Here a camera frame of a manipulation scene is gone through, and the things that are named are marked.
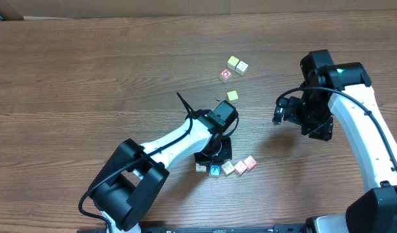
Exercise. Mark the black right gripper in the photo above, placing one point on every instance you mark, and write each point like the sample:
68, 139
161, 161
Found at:
286, 113

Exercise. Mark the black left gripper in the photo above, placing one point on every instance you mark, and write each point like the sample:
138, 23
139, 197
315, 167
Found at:
211, 156

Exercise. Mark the yellow K wooden block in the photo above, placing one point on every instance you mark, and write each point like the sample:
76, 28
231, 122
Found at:
228, 168

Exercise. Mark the blue T wooden block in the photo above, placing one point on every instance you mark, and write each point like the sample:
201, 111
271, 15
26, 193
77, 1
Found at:
214, 170

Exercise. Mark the wooden block B and brush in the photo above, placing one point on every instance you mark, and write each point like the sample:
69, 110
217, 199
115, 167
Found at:
200, 168

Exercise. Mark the red drawing wooden block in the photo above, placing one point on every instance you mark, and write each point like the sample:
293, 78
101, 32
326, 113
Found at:
240, 168

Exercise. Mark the red M wooden block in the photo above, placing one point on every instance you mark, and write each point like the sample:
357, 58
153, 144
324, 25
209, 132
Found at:
250, 163

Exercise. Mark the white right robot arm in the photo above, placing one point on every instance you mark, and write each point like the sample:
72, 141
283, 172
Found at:
344, 92

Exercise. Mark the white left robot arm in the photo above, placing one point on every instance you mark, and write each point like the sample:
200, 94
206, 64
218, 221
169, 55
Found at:
128, 184

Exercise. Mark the yellow L wooden block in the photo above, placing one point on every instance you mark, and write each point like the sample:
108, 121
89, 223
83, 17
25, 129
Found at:
232, 97

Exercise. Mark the red O wooden block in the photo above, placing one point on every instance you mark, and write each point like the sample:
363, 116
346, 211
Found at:
225, 75

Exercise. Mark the plain wooden block yellow side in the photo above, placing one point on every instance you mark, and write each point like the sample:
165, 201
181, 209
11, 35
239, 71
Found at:
241, 68

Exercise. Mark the yellow top wooden block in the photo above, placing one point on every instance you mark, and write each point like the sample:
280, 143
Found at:
232, 62

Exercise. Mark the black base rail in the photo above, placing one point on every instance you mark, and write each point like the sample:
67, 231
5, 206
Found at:
278, 228

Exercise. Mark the cardboard wall panel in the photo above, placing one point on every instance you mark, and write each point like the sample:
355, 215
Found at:
19, 9

